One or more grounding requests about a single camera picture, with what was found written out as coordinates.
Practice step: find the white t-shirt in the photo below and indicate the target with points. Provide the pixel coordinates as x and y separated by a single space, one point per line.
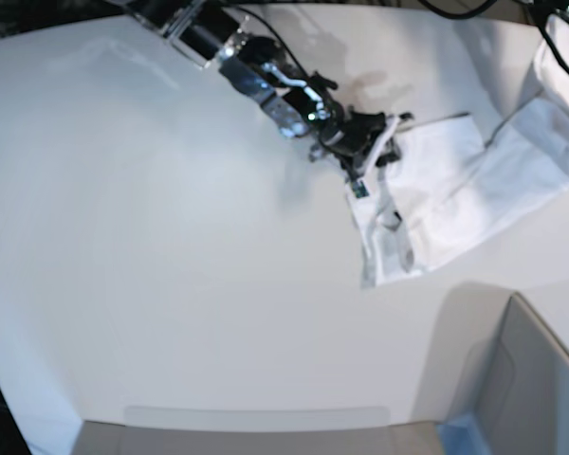
448 191

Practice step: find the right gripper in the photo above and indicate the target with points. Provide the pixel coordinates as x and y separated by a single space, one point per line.
332 135

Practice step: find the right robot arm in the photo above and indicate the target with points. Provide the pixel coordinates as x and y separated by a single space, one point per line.
264 69

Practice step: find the grey cardboard box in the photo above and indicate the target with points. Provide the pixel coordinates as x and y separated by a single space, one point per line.
496 377

